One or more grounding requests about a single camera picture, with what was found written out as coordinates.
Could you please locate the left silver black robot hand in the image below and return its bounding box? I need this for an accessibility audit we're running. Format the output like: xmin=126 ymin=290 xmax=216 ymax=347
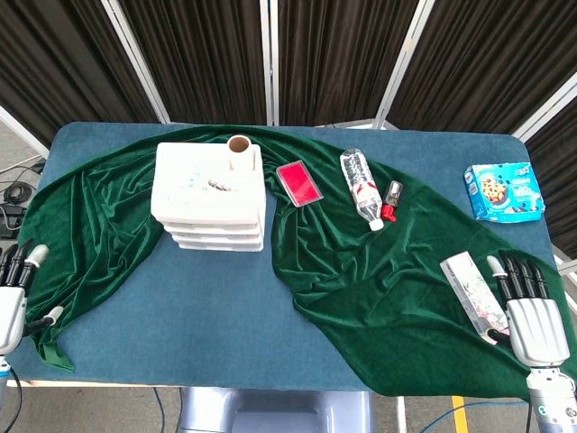
xmin=0 ymin=240 xmax=66 ymax=357

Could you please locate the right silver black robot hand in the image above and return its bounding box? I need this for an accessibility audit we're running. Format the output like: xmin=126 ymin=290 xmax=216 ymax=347
xmin=485 ymin=252 xmax=572 ymax=369

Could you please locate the clear plastic drawer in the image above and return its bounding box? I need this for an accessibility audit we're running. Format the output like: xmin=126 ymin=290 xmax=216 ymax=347
xmin=169 ymin=233 xmax=265 ymax=245
xmin=160 ymin=224 xmax=265 ymax=236
xmin=177 ymin=241 xmax=265 ymax=253

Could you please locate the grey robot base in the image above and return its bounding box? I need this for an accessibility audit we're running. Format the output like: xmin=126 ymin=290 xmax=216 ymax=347
xmin=177 ymin=386 xmax=374 ymax=433

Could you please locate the white plastic drawer unit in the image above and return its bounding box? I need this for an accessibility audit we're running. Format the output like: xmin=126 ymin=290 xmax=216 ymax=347
xmin=151 ymin=142 xmax=267 ymax=253

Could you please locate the long white floral box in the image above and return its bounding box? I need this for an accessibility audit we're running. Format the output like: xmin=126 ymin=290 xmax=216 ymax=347
xmin=439 ymin=252 xmax=514 ymax=346

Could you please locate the black power adapter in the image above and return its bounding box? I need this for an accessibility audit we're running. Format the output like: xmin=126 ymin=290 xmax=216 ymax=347
xmin=0 ymin=201 xmax=29 ymax=239

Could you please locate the blue cookie box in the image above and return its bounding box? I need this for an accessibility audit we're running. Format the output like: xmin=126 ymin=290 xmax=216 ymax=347
xmin=463 ymin=161 xmax=547 ymax=225

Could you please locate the green velvet cloth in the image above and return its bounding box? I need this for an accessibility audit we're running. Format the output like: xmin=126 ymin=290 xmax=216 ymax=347
xmin=17 ymin=124 xmax=549 ymax=402

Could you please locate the small dark bottle red cap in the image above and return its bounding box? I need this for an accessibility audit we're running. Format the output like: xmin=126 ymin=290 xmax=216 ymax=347
xmin=380 ymin=180 xmax=404 ymax=225

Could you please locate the clear plastic water bottle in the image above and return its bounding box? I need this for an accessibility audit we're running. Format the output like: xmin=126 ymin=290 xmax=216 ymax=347
xmin=339 ymin=148 xmax=386 ymax=233

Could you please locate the white roll with cardboard core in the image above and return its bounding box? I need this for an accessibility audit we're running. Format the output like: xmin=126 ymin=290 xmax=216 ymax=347
xmin=226 ymin=134 xmax=263 ymax=173

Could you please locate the red ink pad case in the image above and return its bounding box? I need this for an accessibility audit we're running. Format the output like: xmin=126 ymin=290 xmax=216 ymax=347
xmin=275 ymin=158 xmax=325 ymax=208

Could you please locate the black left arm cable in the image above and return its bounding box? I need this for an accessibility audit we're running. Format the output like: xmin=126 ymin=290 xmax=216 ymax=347
xmin=7 ymin=367 xmax=24 ymax=433

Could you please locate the blue floor cable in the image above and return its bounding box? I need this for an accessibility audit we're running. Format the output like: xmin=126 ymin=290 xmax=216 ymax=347
xmin=425 ymin=400 xmax=533 ymax=433
xmin=151 ymin=387 xmax=182 ymax=433

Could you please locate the black floor cable bundle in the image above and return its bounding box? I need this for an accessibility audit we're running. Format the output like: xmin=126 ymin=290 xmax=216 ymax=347
xmin=0 ymin=154 xmax=47 ymax=207

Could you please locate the small beaded bracelet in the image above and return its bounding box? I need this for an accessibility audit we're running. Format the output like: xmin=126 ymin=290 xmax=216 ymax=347
xmin=207 ymin=179 xmax=239 ymax=195

